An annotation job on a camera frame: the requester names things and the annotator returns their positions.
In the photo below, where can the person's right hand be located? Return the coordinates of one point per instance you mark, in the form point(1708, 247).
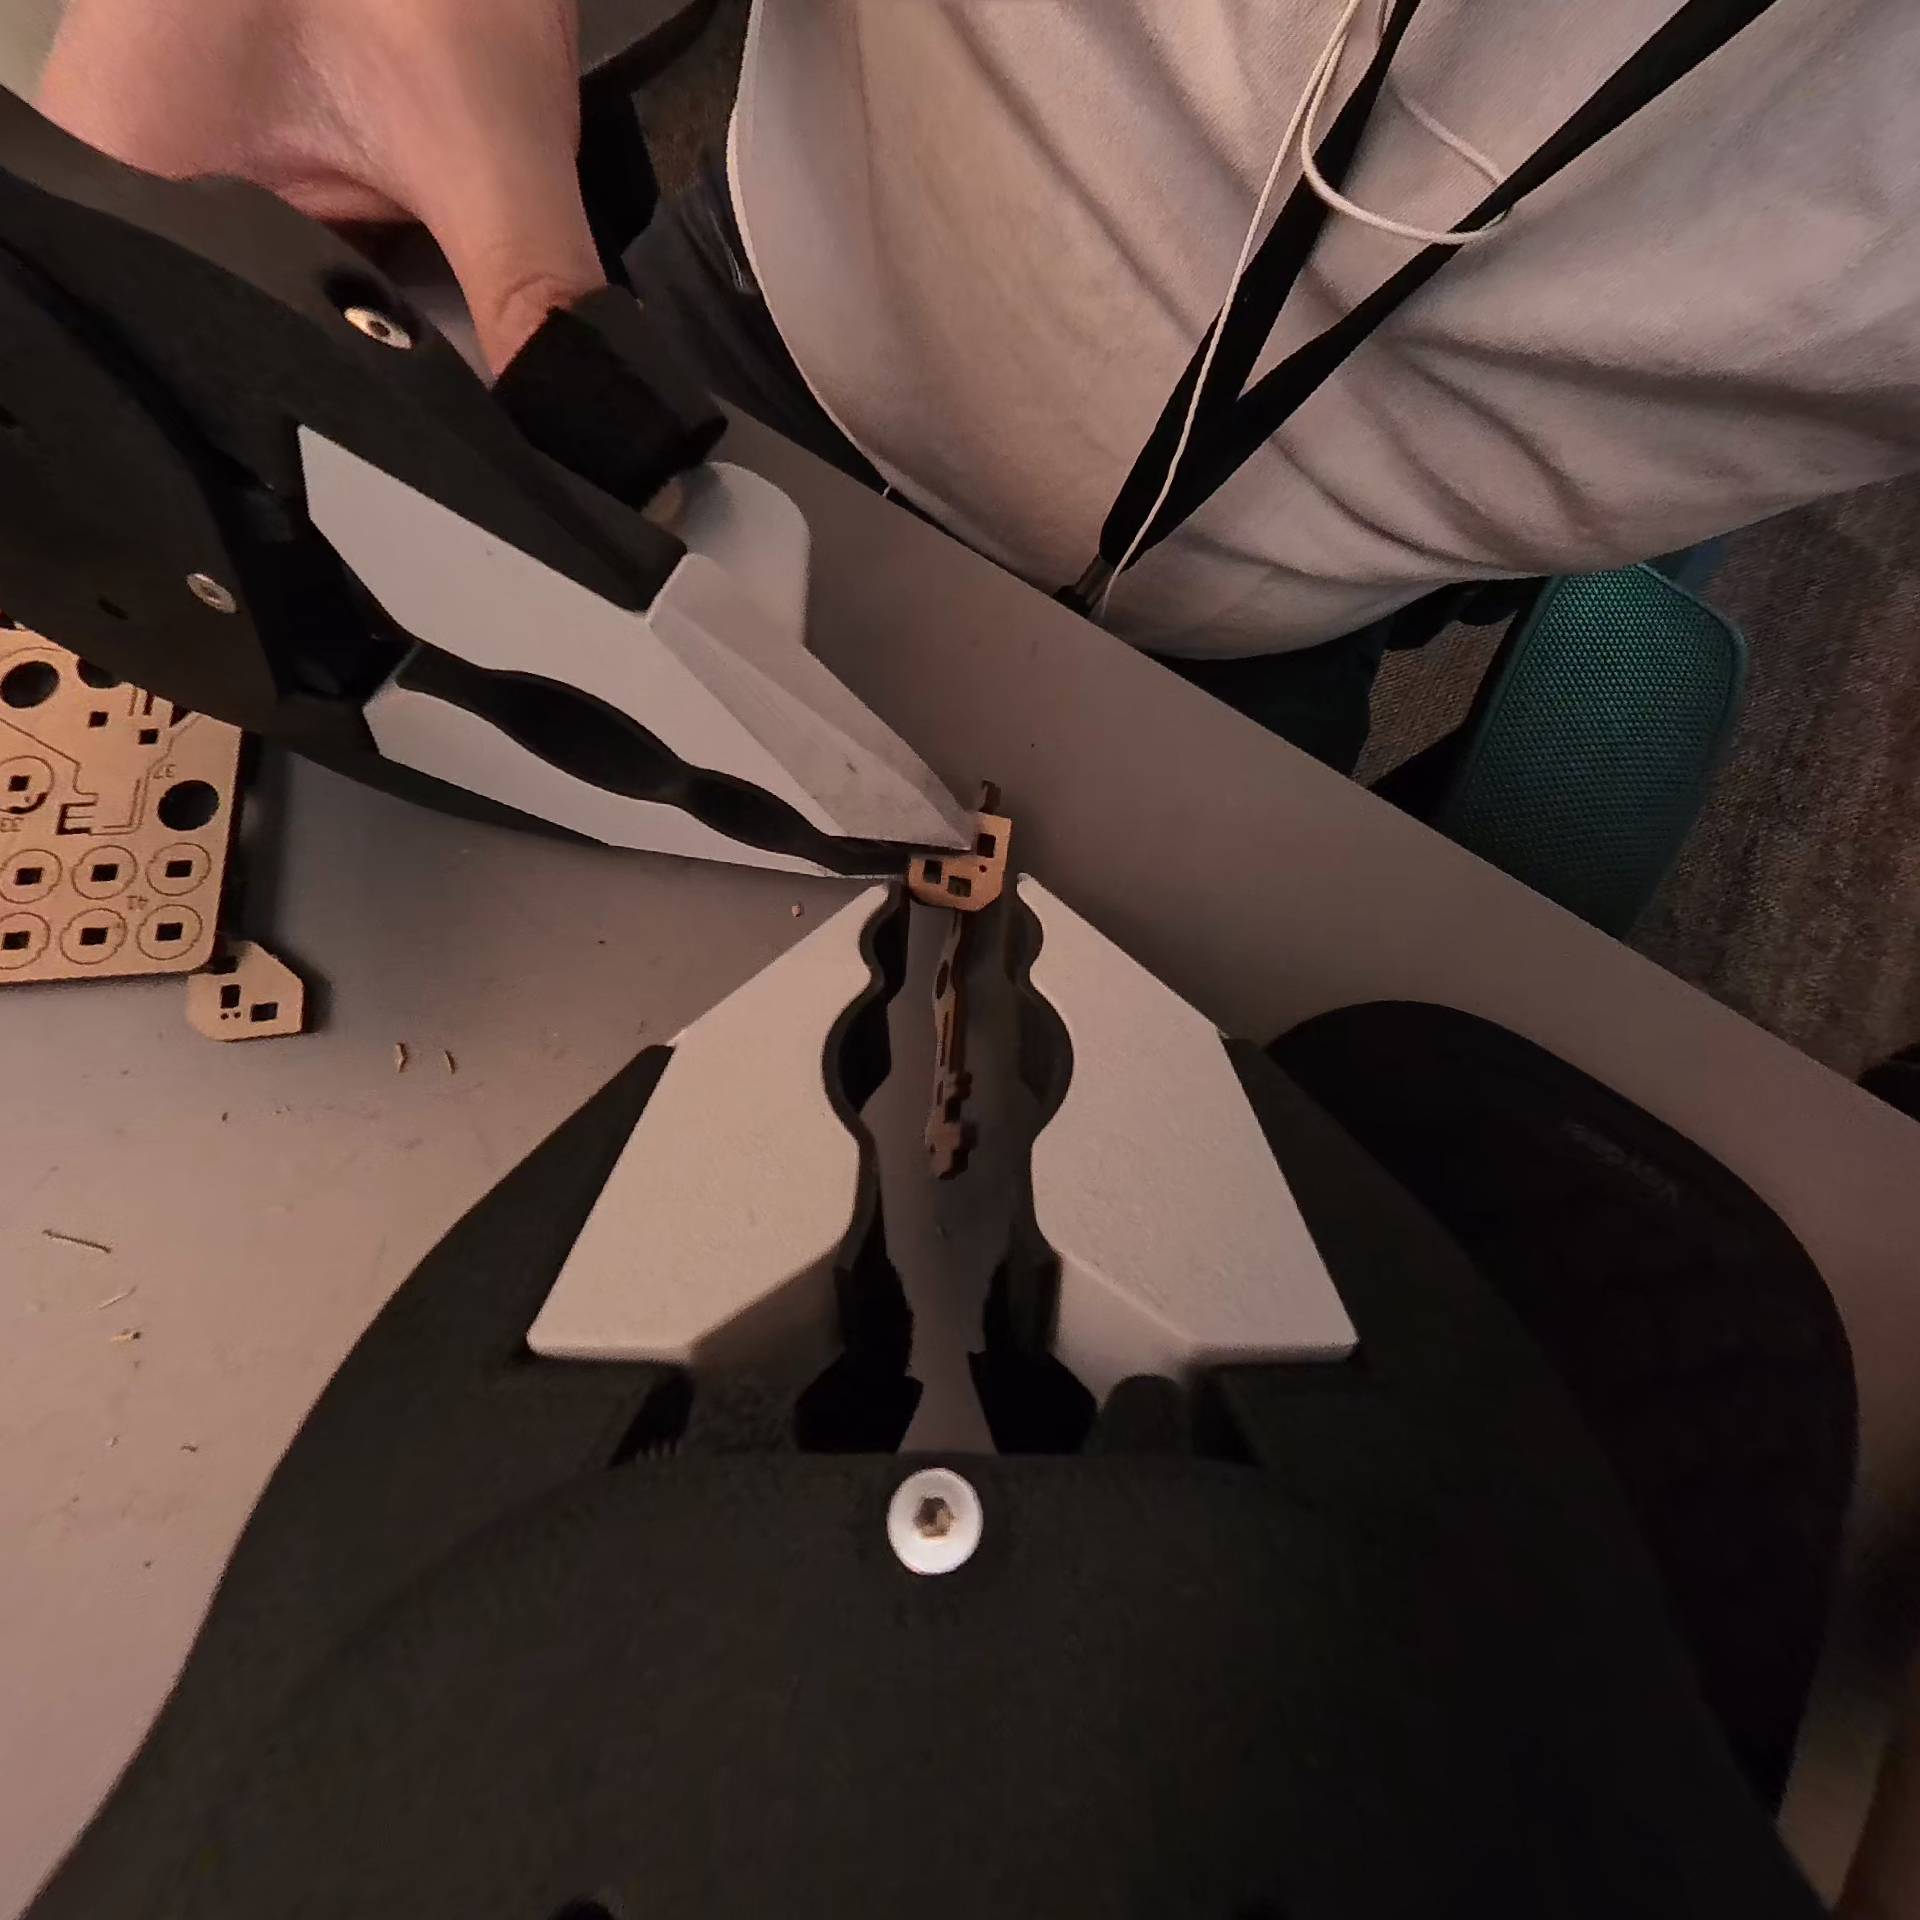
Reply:
point(375, 104)

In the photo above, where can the person's white shirt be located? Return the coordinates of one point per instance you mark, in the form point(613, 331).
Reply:
point(975, 301)

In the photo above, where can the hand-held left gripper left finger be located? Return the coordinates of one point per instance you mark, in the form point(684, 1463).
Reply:
point(721, 1170)

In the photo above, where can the long notched wooden model part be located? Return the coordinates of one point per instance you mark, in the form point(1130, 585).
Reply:
point(948, 1051)

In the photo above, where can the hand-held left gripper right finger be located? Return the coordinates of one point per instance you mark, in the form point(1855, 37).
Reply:
point(1170, 1184)

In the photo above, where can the teal mesh chair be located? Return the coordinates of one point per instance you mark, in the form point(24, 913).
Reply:
point(1590, 751)

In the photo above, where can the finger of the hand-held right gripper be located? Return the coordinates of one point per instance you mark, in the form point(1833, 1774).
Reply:
point(510, 764)
point(750, 674)

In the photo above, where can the small house-shaped wooden part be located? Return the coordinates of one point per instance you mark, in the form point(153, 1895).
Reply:
point(975, 880)
point(249, 998)

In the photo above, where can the laser-cut wooden sheet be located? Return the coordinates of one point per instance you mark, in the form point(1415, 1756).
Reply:
point(135, 818)

